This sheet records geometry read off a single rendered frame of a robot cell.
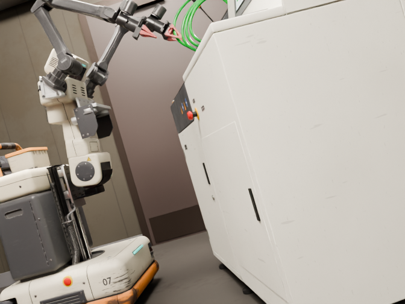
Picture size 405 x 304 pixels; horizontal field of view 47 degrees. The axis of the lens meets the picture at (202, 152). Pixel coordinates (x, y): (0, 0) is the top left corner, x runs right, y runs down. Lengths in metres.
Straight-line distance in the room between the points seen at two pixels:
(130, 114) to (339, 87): 2.90
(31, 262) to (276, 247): 1.46
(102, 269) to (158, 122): 2.00
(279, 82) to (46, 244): 1.51
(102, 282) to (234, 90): 1.32
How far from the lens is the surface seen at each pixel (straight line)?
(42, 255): 2.47
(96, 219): 4.32
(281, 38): 1.39
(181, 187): 4.05
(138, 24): 2.30
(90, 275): 2.36
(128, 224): 4.25
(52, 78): 2.41
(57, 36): 2.49
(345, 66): 1.45
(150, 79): 4.11
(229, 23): 1.37
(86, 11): 2.44
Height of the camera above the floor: 0.63
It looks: level
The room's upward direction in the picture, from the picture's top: 16 degrees counter-clockwise
